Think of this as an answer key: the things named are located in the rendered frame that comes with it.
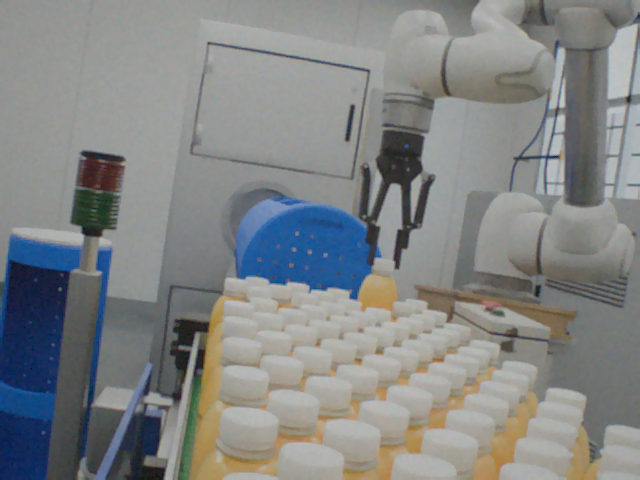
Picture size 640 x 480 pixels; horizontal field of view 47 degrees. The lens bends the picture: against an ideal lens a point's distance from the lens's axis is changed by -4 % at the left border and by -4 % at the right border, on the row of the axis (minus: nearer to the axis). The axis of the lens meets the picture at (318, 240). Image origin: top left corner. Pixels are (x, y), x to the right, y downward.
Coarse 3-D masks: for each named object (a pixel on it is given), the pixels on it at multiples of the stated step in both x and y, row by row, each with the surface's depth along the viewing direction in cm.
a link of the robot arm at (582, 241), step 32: (544, 0) 160; (576, 0) 155; (608, 0) 152; (576, 32) 158; (608, 32) 157; (576, 64) 163; (608, 64) 164; (576, 96) 166; (576, 128) 169; (576, 160) 171; (576, 192) 174; (544, 224) 184; (576, 224) 175; (608, 224) 174; (544, 256) 182; (576, 256) 177; (608, 256) 174
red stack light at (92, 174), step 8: (80, 160) 96; (88, 160) 96; (96, 160) 96; (80, 168) 96; (88, 168) 96; (96, 168) 96; (104, 168) 96; (112, 168) 96; (120, 168) 97; (80, 176) 96; (88, 176) 96; (96, 176) 96; (104, 176) 96; (112, 176) 97; (120, 176) 98; (80, 184) 96; (88, 184) 96; (96, 184) 96; (104, 184) 96; (112, 184) 97; (120, 184) 98; (112, 192) 97; (120, 192) 98
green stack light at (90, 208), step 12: (84, 192) 96; (96, 192) 96; (108, 192) 97; (72, 204) 97; (84, 204) 96; (96, 204) 96; (108, 204) 97; (120, 204) 99; (72, 216) 97; (84, 216) 96; (96, 216) 96; (108, 216) 97; (96, 228) 96; (108, 228) 97
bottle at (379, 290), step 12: (372, 276) 130; (384, 276) 130; (360, 288) 131; (372, 288) 128; (384, 288) 128; (396, 288) 130; (360, 300) 130; (372, 300) 128; (384, 300) 128; (396, 300) 130
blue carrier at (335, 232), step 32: (256, 224) 160; (288, 224) 146; (320, 224) 147; (352, 224) 147; (256, 256) 145; (288, 256) 146; (320, 256) 147; (352, 256) 147; (320, 288) 147; (352, 288) 148
